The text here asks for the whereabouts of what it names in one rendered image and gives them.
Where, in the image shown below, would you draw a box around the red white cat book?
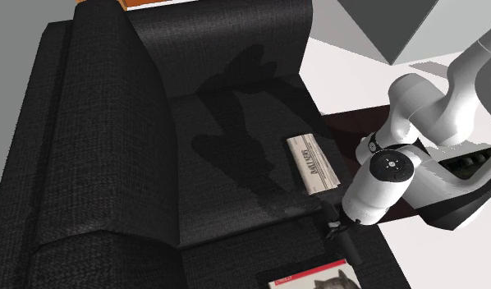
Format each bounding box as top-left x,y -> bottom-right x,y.
268,259 -> 363,289

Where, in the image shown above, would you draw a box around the beige striped book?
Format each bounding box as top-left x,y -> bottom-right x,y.
286,133 -> 342,197

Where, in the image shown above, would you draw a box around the black fabric sofa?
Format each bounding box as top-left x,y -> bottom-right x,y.
0,0 -> 412,289

